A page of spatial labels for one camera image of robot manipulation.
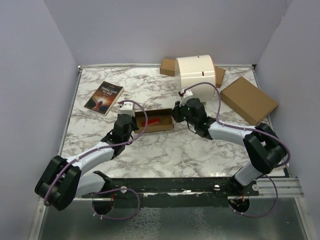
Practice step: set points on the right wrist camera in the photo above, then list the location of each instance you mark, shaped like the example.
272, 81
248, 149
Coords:
185, 95

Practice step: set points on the small brown box behind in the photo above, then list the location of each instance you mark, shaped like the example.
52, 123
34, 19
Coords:
167, 67

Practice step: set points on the brown cardboard piece behind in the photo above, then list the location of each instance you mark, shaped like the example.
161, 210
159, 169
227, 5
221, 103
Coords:
219, 73

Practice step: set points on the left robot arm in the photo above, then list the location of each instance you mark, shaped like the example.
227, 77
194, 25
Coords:
60, 180

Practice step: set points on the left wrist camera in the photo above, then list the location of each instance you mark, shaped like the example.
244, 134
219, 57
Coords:
127, 107

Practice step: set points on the closed brown cardboard box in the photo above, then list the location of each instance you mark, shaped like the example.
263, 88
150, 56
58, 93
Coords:
248, 101

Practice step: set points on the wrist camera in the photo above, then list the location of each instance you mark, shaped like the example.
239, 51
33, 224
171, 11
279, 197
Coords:
127, 107
185, 95

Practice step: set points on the red block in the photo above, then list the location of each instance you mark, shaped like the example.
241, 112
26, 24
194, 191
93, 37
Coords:
151, 122

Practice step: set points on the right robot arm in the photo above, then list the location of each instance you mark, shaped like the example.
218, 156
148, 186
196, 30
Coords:
264, 149

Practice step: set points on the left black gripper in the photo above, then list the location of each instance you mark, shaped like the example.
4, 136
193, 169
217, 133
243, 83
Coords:
136, 127

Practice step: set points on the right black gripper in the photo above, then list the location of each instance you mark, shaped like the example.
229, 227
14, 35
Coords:
175, 111

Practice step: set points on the dark paperback book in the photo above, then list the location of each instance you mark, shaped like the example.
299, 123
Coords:
104, 98

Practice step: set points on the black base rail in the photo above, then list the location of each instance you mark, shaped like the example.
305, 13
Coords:
171, 192

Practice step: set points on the white cylindrical bread box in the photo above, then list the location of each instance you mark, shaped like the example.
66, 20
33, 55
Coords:
196, 69

